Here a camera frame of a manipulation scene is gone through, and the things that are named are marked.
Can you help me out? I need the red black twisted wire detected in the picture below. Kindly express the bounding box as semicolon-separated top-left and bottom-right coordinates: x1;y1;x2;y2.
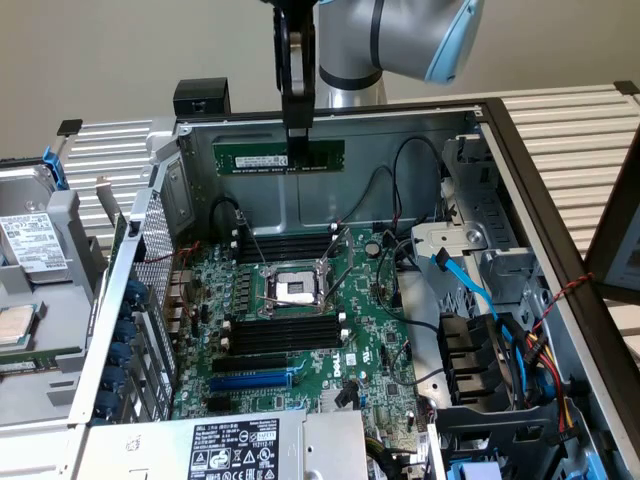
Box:
143;241;202;267
531;271;596;335

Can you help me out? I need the grey hard drive tray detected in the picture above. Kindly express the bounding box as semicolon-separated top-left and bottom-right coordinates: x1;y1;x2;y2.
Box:
0;191;110;429

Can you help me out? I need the silver power supply with label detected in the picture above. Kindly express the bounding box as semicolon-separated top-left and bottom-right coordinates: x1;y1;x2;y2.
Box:
74;408;371;480

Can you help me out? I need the tall looped black wire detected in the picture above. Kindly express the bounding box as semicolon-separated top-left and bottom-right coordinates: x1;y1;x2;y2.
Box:
392;136;446;224

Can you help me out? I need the black framed side panel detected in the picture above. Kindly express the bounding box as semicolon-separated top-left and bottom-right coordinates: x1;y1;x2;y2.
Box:
583;130;640;307

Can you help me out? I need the green motherboard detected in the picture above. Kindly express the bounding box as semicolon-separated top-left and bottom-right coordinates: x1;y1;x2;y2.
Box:
169;224;439;454

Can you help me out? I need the silver disk bay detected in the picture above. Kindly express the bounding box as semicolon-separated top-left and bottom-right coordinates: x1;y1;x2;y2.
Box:
409;132;556;324

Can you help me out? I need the long silver locking lever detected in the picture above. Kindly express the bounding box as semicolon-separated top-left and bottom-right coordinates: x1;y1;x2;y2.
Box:
235;208;271;276

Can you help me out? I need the blue disk caddy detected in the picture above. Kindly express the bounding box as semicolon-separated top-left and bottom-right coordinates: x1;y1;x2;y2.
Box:
41;145;70;193

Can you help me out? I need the long black expansion slot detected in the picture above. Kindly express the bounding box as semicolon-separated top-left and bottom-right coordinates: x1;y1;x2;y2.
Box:
211;351;292;375

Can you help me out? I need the dark plastic shroud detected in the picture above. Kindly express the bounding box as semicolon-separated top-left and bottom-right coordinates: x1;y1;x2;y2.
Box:
433;401;569;480

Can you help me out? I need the small looped black wire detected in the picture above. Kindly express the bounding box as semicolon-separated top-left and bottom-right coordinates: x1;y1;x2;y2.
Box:
208;197;242;237

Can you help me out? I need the blue SATA wire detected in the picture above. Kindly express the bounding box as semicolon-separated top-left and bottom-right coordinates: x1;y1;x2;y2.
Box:
429;247;527;372

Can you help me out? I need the CPU socket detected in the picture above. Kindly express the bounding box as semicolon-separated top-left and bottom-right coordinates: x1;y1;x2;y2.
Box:
257;263;327;317

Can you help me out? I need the open grey PC case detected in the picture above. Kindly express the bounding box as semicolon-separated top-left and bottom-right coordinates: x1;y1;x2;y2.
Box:
67;97;640;480

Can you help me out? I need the long curved black wire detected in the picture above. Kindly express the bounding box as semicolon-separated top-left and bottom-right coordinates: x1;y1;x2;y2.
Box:
375;237;442;335

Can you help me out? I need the green RAM stick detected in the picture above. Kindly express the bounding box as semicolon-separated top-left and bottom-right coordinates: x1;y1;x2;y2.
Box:
0;350;84;375
212;138;347;178

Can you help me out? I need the black case fan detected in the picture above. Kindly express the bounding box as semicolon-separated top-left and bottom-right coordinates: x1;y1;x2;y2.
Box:
437;313;519;408

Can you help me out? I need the short silver locking lever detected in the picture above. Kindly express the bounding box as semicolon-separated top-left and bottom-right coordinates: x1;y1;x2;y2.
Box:
258;295;302;310

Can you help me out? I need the silver hard disk white label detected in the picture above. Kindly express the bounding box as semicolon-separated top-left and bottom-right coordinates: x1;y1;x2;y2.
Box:
0;166;73;287

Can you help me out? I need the small silver heat sink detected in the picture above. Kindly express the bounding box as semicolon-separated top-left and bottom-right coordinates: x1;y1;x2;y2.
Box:
318;388;363;413

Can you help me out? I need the silver CPU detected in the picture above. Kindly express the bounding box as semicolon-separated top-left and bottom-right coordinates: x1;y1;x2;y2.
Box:
0;303;37;348

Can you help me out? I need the silver socket cover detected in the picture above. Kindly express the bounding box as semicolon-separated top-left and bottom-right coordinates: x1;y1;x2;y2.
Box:
319;226;357;312

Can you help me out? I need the black box bracket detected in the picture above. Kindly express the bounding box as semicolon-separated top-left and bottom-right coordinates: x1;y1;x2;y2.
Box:
172;77;233;118

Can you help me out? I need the low looped black wire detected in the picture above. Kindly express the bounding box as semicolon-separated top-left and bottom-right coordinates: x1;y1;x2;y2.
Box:
342;165;402;224

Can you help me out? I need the graphics card with silver bracket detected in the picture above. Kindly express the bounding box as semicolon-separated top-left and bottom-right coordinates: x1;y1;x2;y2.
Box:
93;174;129;265

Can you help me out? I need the grey wire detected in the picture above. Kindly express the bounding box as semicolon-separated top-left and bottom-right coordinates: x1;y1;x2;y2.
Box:
392;339;445;390

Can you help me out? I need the red yellow black wire bundle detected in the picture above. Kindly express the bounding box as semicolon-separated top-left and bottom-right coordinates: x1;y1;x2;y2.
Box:
499;319;577;437

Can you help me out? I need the blue expansion slot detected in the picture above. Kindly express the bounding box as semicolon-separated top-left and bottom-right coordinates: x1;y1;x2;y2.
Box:
208;369;295;394

